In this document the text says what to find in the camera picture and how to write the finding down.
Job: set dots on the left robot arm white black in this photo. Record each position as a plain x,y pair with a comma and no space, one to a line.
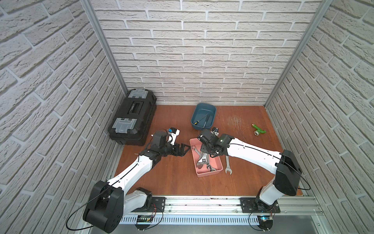
109,201

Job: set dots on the silver adjustable wrench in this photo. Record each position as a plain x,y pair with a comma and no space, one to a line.
203,160

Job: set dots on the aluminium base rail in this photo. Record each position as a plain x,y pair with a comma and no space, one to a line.
221,210

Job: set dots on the small silver combination wrench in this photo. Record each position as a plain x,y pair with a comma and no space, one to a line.
212,169

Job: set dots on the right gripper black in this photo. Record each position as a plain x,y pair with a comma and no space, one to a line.
202,148

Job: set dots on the pink plastic storage box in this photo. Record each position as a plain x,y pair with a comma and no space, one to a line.
214,162

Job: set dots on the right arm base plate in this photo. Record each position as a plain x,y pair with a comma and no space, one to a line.
254,205

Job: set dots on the green handled tool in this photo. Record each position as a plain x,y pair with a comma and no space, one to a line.
258,131

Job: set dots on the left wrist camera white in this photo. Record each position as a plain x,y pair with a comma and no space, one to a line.
172,135

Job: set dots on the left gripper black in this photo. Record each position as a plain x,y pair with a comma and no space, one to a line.
174,149

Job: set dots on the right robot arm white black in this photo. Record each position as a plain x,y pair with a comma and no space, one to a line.
283,165

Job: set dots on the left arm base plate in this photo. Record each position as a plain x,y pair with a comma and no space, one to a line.
156,202

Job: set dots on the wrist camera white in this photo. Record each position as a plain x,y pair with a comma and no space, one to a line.
172,135
215,131

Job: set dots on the teal plastic bin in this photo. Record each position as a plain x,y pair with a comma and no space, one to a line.
201,110

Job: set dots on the large silver combination wrench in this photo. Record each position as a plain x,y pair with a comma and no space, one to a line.
228,169

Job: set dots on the left controller board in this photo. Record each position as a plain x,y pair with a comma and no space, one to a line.
143,222

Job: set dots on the right controller board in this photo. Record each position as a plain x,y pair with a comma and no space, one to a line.
265,223

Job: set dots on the black toolbox grey latches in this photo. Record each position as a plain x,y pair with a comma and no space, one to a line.
132,121

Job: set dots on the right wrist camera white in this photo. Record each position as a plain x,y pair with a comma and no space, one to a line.
215,131

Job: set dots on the controller board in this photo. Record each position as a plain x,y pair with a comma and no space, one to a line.
265,223
143,222

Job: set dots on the black tool in teal bin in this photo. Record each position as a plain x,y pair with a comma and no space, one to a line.
206,120

